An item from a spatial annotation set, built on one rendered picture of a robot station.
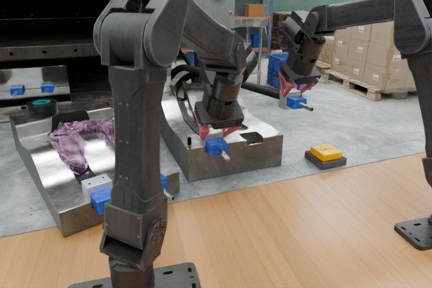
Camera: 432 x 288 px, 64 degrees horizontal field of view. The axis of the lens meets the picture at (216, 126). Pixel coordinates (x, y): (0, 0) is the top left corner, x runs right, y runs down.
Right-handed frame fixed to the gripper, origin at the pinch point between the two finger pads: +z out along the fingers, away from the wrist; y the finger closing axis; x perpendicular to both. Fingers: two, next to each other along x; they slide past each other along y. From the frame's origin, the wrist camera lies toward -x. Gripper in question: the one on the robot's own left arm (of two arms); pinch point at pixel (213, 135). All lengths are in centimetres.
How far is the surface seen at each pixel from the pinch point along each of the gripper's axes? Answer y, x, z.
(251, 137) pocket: -12.0, -0.8, 4.3
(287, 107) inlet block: -27.3, -10.1, 4.5
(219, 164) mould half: -1.1, 5.2, 5.6
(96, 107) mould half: 25.9, -28.5, 16.4
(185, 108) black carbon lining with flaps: 0.2, -20.9, 12.6
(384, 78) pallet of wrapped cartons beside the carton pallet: -304, -177, 170
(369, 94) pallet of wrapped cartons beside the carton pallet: -295, -173, 193
